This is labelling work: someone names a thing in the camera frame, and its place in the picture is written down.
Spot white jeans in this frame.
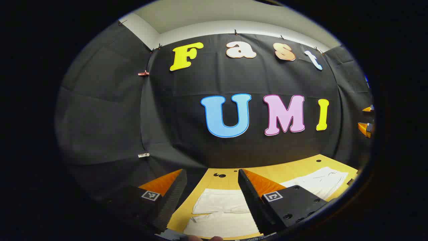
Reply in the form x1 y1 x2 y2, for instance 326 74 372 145
183 167 349 239

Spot black backdrop cloth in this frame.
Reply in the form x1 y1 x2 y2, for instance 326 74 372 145
55 20 375 208

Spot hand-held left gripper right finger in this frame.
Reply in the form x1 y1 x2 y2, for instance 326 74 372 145
238 169 328 235

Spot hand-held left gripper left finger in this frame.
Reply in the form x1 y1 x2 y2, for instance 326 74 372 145
107 169 188 234

